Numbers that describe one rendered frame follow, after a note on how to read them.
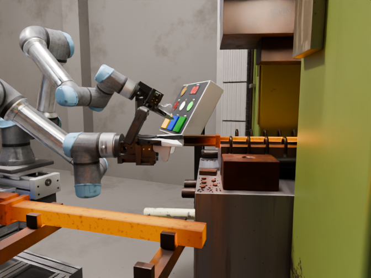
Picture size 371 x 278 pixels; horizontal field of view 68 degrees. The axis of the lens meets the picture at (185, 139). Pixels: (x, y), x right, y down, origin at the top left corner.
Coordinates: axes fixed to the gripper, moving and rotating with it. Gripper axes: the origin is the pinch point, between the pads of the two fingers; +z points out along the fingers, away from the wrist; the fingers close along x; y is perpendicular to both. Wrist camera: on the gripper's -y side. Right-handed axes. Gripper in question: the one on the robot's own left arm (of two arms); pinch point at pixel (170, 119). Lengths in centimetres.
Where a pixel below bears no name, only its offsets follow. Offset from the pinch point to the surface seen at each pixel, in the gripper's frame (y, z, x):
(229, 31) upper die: 20, -14, -54
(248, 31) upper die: 22, -10, -56
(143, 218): -22, -21, -80
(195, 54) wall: 106, 52, 211
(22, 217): -32, -34, -69
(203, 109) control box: 10.2, 9.0, -7.0
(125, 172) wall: -73, 64, 287
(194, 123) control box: 2.6, 8.1, -7.0
